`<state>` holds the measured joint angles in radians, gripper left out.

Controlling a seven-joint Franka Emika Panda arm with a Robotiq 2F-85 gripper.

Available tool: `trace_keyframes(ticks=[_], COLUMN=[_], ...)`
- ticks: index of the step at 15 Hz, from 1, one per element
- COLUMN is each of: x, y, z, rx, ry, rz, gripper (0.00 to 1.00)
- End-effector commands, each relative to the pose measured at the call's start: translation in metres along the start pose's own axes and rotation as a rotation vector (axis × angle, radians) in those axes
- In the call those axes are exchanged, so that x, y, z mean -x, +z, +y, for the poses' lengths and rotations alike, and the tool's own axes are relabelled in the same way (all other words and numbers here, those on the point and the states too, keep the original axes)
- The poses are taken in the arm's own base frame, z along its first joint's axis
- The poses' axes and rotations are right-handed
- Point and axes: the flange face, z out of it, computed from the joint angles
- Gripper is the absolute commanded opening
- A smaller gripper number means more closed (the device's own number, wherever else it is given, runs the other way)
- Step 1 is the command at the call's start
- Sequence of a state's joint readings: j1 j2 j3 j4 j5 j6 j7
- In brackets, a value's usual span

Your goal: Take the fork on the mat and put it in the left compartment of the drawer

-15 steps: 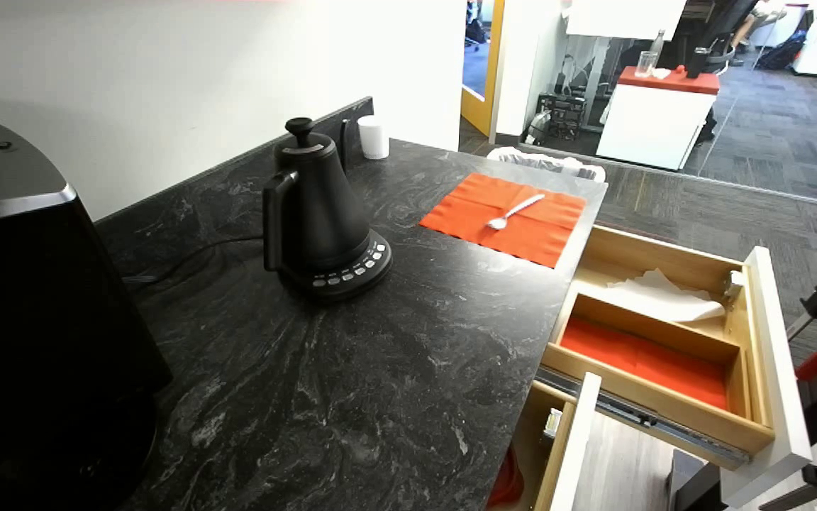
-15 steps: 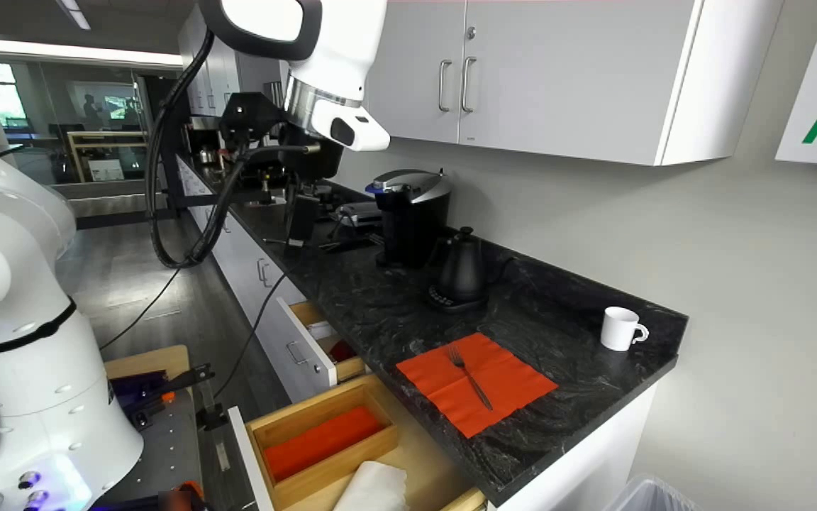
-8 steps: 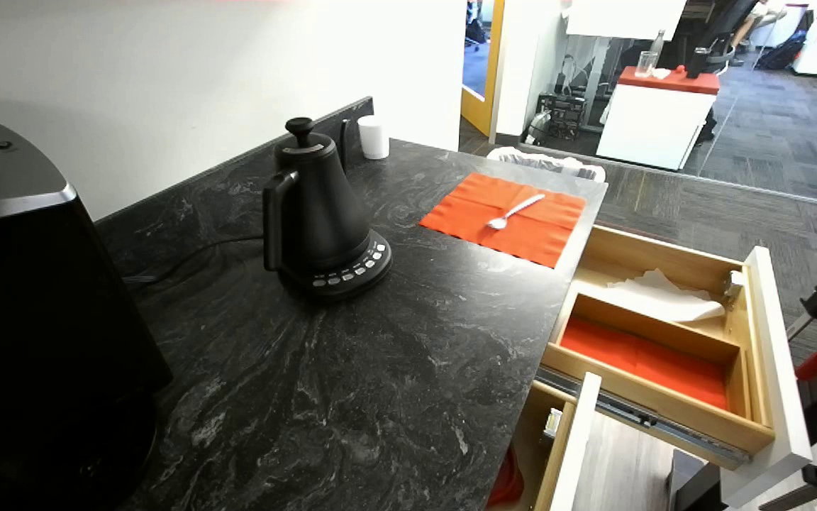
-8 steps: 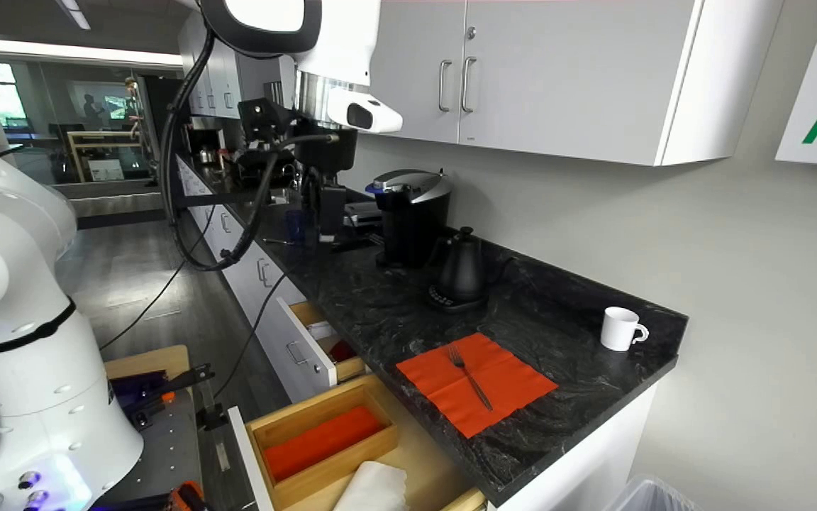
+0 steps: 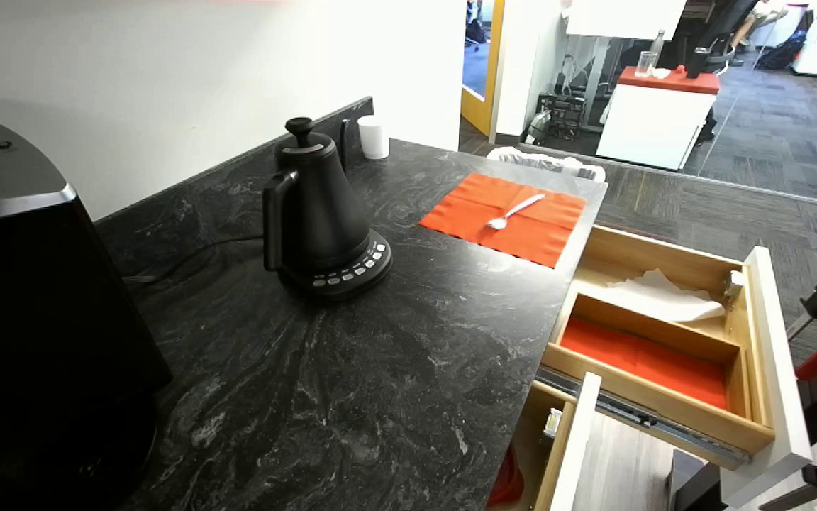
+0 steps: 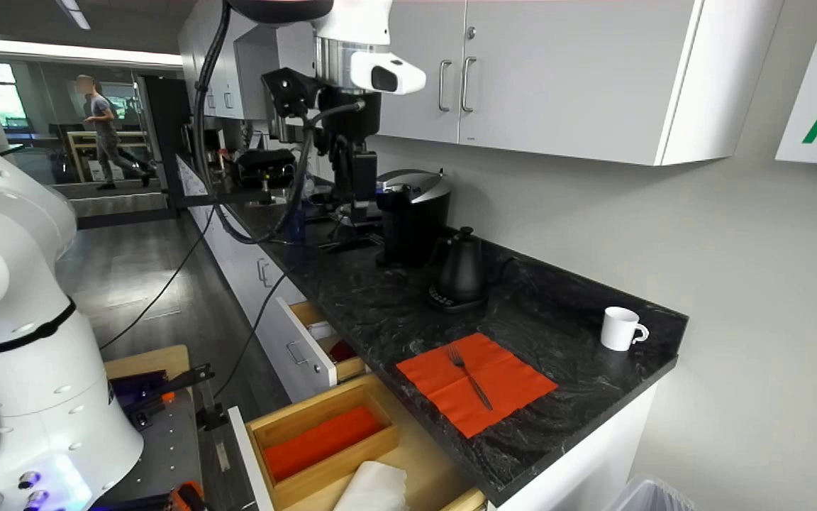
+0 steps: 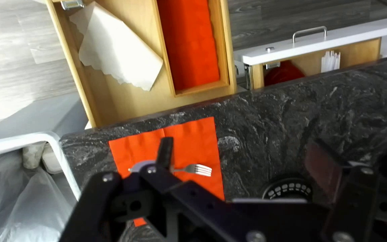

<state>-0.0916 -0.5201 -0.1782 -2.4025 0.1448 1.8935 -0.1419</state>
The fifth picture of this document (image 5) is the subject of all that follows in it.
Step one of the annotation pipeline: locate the black gooseneck electric kettle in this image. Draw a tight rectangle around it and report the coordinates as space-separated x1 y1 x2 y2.
260 115 397 305

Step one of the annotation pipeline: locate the small white-fronted drawer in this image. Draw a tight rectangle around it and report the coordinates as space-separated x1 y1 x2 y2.
485 370 607 511

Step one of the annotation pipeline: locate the white spoon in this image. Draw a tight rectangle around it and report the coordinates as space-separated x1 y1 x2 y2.
485 190 546 237

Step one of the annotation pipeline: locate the black office chair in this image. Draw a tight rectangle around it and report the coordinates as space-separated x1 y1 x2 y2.
657 0 759 81

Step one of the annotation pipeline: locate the white folded cloth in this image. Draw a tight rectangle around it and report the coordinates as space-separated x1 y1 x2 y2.
585 267 732 329

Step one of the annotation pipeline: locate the black pod coffee machine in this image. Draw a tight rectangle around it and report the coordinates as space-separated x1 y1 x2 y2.
0 105 175 511

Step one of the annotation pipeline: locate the white ceramic mug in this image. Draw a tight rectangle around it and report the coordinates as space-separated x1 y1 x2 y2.
353 115 392 162

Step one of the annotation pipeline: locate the white cabinet red top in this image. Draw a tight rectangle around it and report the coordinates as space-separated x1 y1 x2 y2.
592 64 724 173

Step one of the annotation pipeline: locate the wooden drawer with compartments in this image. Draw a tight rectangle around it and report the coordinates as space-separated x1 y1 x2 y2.
539 221 817 478

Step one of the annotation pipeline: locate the orange drawer liner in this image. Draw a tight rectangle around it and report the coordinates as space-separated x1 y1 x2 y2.
559 316 734 413

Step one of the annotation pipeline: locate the yellow door frame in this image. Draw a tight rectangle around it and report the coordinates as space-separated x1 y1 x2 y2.
458 0 507 139

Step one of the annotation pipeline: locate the black kettle power cord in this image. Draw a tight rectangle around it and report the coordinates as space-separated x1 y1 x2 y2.
121 233 268 288

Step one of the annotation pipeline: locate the red item in small drawer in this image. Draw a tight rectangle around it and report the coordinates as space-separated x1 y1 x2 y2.
487 451 528 509

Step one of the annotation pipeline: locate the orange place mat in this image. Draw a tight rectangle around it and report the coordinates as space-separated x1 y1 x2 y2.
417 170 587 270

